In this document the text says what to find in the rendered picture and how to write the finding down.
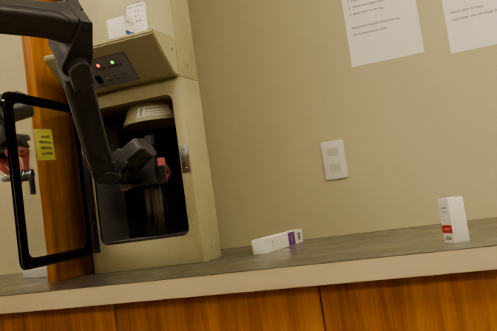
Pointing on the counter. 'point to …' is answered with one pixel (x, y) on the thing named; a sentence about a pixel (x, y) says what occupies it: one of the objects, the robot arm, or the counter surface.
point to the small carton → (120, 26)
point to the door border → (17, 184)
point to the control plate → (121, 64)
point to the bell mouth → (150, 115)
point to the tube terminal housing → (211, 236)
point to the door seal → (21, 185)
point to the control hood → (135, 57)
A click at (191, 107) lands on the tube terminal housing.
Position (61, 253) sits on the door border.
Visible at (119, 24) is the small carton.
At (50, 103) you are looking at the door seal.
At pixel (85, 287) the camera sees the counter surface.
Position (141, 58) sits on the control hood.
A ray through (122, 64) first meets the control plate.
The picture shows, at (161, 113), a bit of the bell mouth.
